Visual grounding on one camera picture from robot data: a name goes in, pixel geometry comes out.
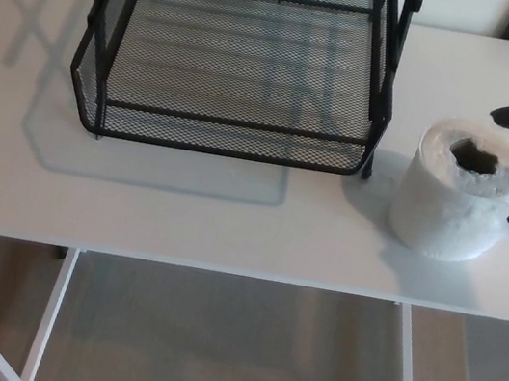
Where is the white toilet paper roll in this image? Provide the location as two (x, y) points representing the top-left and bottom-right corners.
(382, 108), (509, 272)

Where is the black mesh file tray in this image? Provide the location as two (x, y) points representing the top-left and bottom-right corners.
(44, 0), (424, 190)

